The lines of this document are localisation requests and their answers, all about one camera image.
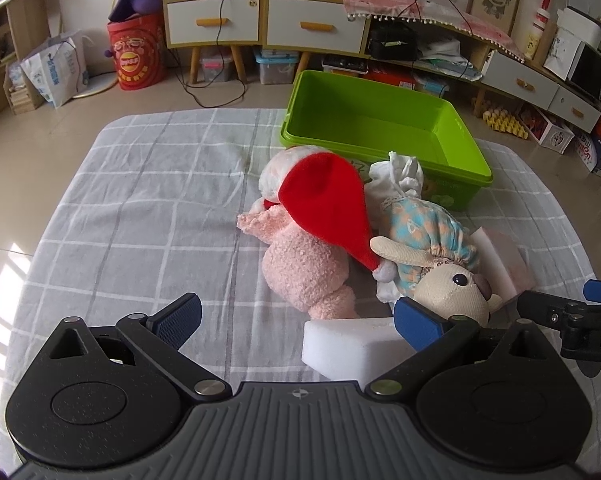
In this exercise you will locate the yellow egg tray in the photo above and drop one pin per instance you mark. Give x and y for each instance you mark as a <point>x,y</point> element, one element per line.
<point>505,122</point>

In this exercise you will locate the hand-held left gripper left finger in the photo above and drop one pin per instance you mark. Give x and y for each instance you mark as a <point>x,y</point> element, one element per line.
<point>180,316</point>

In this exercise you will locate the grey checked blanket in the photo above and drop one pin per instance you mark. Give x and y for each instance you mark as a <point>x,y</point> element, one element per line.
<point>155,220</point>

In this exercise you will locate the white printed carton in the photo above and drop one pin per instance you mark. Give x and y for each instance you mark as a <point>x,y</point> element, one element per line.
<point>553,132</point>

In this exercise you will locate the white cloth bundle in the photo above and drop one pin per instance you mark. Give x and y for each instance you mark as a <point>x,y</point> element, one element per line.
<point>400,172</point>

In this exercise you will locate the clear storage box blue lid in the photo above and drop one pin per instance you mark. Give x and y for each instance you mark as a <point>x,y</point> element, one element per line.
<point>275,67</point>

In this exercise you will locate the pink plush toy red hat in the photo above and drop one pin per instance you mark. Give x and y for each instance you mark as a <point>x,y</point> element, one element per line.
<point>300,270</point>

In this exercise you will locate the wooden cabinet white drawer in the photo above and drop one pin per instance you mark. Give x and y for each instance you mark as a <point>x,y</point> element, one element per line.
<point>210,22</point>
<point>310,25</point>

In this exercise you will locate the red box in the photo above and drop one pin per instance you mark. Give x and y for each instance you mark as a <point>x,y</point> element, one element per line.
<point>398,81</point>

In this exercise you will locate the red printed bucket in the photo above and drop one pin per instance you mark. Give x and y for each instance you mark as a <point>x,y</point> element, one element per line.
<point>135,55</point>

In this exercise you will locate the black bag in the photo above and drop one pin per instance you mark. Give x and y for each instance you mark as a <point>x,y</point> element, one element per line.
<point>393,42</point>

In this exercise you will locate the pink cloth cover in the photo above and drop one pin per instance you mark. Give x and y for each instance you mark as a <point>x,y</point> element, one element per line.
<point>380,0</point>

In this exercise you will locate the white microwave oven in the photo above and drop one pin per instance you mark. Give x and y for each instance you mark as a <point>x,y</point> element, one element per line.
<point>585,65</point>

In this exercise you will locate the wooden bookshelf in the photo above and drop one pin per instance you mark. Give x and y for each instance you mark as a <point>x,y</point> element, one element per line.
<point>15,35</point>

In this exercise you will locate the small white cloth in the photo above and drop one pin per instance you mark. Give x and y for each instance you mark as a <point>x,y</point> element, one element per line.
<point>386,291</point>

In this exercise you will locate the rabbit doll blue checked dress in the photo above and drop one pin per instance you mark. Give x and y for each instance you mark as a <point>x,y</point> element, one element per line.
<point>450,285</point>

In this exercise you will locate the white paper bag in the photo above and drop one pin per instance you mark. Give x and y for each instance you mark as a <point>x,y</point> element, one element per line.
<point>55,70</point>

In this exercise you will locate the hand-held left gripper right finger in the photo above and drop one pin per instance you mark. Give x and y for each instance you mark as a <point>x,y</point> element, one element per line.
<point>420,325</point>

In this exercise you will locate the wooden tv stand white drawers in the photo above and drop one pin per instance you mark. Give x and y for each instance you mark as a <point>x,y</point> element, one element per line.
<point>520,82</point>

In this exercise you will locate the green plastic bin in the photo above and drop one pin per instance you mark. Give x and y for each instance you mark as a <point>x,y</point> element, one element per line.
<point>370,120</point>

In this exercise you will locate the pinkish white sponge block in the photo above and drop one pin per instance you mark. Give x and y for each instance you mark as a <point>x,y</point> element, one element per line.
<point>505,265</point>

